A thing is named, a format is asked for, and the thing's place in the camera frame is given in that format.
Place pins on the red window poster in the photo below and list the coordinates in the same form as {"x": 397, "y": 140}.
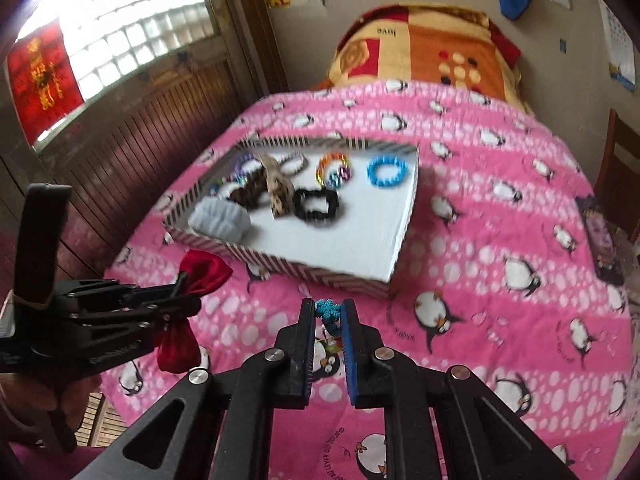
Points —
{"x": 42, "y": 80}

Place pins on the small blue wall sticker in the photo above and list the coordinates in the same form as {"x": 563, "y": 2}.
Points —
{"x": 562, "y": 45}

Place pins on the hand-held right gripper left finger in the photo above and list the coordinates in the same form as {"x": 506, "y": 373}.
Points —
{"x": 311, "y": 360}

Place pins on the person's left hand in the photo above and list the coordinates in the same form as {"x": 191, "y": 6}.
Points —
{"x": 80, "y": 400}

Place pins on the orange patterned folded blanket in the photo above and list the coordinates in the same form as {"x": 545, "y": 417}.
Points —
{"x": 425, "y": 55}

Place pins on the leopard print hair bow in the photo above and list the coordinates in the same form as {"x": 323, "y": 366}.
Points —
{"x": 277, "y": 195}

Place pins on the wall calendar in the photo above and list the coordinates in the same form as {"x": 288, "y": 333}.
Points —
{"x": 617, "y": 35}

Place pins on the dark patterned phone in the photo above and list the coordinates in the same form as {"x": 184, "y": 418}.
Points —
{"x": 602, "y": 240}

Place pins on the black scrunchie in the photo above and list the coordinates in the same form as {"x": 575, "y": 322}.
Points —
{"x": 300, "y": 205}

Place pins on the striped cardboard tray box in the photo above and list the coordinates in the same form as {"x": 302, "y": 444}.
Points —
{"x": 350, "y": 245}

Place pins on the red velvet hair bow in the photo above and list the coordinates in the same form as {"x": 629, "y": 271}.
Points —
{"x": 205, "y": 272}

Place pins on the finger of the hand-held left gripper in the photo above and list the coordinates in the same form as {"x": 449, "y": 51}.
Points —
{"x": 180, "y": 307}
{"x": 165, "y": 292}

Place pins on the glass block window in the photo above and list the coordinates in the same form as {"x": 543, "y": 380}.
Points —
{"x": 135, "y": 25}

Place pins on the wooden chair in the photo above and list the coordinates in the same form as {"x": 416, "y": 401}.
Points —
{"x": 612, "y": 160}

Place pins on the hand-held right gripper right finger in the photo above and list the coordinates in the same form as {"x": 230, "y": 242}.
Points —
{"x": 350, "y": 360}

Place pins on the white fluffy scrunchie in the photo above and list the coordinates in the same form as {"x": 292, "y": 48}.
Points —
{"x": 220, "y": 217}

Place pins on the pink penguin blanket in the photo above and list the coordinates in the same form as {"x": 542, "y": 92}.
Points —
{"x": 500, "y": 320}

